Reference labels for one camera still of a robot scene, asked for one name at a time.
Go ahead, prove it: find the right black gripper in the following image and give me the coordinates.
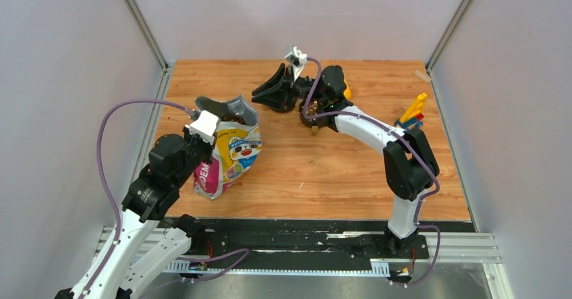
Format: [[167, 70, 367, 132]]
[[252, 63, 327, 110]]

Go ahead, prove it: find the pet food bag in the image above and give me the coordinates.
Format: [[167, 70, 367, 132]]
[[193, 95, 262, 200]]

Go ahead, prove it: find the yellow plastic scoop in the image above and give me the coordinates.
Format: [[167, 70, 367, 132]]
[[343, 79, 353, 101]]

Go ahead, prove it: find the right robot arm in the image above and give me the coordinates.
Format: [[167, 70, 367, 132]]
[[252, 63, 440, 257]]

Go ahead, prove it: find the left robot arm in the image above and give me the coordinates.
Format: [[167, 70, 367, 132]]
[[56, 125, 217, 298]]

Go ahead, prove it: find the black bowl right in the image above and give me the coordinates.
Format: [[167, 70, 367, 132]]
[[298, 101, 330, 130]]

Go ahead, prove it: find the colourful toy block figure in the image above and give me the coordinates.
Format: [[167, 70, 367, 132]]
[[395, 92, 428, 130]]

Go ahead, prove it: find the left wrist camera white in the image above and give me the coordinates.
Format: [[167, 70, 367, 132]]
[[188, 110, 221, 145]]

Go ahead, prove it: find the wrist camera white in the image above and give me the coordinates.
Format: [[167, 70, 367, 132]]
[[188, 110, 221, 145], [284, 45, 308, 81]]

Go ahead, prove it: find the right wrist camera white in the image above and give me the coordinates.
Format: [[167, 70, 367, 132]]
[[284, 45, 308, 81]]

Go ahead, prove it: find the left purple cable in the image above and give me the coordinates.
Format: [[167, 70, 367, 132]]
[[82, 99, 250, 299]]

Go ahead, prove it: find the purple cable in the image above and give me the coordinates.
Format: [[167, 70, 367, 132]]
[[300, 57, 442, 288], [82, 99, 250, 299]]

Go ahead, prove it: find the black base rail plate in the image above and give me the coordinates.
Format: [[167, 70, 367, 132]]
[[156, 216, 477, 273]]

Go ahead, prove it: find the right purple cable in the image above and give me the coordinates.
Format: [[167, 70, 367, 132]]
[[300, 57, 442, 288]]

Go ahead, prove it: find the left aluminium frame post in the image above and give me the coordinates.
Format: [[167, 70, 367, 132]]
[[123, 0, 169, 72]]

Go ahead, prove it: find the aluminium frame post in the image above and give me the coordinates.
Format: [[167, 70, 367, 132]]
[[123, 0, 169, 72], [425, 0, 475, 74]]

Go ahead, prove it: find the right aluminium frame post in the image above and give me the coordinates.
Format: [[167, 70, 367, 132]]
[[425, 0, 475, 74]]

